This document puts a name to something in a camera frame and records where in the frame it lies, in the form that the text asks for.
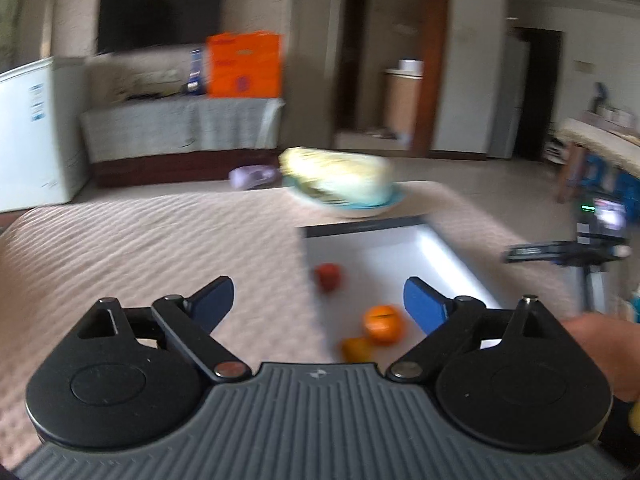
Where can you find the red apple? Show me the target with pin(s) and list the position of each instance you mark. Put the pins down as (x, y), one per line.
(328, 276)

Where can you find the oval yellowish orange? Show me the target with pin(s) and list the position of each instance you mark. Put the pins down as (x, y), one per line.
(357, 349)

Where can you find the pink textured blanket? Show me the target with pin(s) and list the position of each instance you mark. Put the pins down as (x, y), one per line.
(150, 250)

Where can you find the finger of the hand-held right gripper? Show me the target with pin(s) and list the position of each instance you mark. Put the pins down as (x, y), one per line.
(522, 253)

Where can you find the napa cabbage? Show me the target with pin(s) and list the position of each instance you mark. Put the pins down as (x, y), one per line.
(335, 172)

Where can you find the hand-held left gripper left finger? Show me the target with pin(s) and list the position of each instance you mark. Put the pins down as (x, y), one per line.
(212, 302)

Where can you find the white container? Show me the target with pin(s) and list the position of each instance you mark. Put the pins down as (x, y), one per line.
(411, 66)

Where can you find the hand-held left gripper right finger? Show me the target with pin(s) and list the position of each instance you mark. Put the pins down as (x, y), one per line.
(425, 302)

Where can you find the cloth-covered table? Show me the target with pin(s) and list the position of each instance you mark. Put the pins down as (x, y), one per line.
(600, 145)

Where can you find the black television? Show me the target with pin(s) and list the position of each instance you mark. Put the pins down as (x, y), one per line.
(160, 10)

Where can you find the orange paper bag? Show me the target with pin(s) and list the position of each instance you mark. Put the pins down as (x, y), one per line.
(245, 65)

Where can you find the person's right hand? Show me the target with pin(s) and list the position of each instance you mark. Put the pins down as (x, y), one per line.
(620, 355)

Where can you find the blue glass bottle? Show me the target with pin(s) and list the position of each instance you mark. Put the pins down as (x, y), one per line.
(196, 75)

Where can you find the wooden cabinet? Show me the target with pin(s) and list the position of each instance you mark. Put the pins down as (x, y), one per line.
(402, 105)

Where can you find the cloth-covered low cabinet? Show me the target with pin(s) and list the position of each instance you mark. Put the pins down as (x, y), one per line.
(180, 130)

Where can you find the large orange with stem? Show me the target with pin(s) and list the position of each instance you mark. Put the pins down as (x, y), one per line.
(384, 324)

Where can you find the white chest freezer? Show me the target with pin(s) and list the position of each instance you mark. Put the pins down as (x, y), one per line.
(35, 135)

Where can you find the light blue plate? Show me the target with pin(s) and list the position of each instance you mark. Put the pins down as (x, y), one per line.
(360, 209)

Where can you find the grey box with white inside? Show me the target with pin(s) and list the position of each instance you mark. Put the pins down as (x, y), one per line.
(390, 260)

